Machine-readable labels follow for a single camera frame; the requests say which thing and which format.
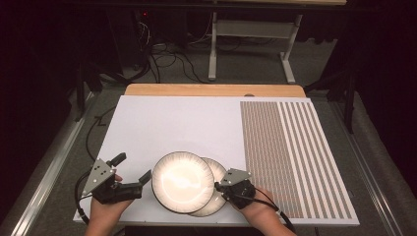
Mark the person's right hand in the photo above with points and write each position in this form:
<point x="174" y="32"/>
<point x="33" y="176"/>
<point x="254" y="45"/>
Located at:
<point x="262" y="213"/>

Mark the white metal desk frame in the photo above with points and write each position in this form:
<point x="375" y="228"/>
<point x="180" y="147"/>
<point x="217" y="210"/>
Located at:
<point x="252" y="29"/>

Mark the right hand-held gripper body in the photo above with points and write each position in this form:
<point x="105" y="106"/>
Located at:
<point x="239" y="191"/>

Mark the black stand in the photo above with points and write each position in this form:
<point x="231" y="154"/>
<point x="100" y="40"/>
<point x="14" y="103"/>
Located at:
<point x="349" y="98"/>
<point x="82" y="91"/>

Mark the dark box with red light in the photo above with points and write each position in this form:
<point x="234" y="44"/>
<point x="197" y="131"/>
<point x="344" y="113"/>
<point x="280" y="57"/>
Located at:
<point x="129" y="39"/>

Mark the wooden table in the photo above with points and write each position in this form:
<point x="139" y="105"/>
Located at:
<point x="213" y="89"/>

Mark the white board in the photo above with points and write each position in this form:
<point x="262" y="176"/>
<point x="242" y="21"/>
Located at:
<point x="170" y="128"/>

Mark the white plate with dark rim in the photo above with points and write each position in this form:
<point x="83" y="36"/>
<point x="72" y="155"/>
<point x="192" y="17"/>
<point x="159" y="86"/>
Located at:
<point x="183" y="182"/>
<point x="219" y="170"/>

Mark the brown and white striped mat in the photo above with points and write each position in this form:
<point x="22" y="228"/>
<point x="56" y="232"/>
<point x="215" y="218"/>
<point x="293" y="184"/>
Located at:
<point x="288" y="157"/>

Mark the metal floor rail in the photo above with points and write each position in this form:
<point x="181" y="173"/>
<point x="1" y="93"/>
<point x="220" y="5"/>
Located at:
<point x="49" y="167"/>
<point x="370" y="170"/>

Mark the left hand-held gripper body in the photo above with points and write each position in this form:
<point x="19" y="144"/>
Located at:
<point x="100" y="177"/>

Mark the person's left hand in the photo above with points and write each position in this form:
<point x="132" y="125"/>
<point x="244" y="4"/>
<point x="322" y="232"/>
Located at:
<point x="105" y="213"/>

